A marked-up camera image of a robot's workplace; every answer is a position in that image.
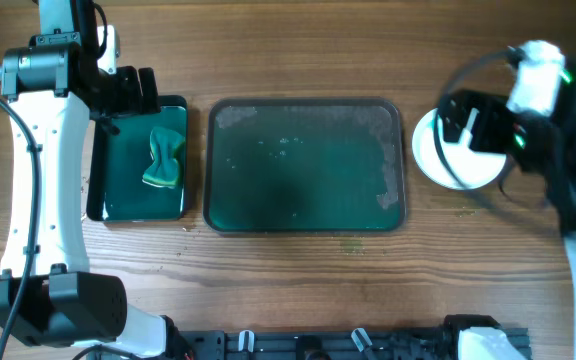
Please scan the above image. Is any white plate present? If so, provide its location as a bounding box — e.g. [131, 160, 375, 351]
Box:
[412, 109, 506, 190]

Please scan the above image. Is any green yellow sponge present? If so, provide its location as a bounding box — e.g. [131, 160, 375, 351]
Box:
[142, 126, 186, 188]

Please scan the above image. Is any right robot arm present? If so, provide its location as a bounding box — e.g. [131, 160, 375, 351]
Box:
[432, 41, 576, 358]

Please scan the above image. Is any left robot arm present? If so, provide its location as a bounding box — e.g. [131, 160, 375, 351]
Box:
[0, 1, 193, 359]

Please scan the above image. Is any small black water tray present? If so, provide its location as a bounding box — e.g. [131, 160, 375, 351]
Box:
[86, 95, 188, 222]

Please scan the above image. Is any large dark green tray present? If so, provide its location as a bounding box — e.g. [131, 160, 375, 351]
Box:
[202, 97, 407, 235]

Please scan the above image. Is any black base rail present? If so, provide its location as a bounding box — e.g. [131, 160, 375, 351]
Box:
[182, 327, 457, 360]

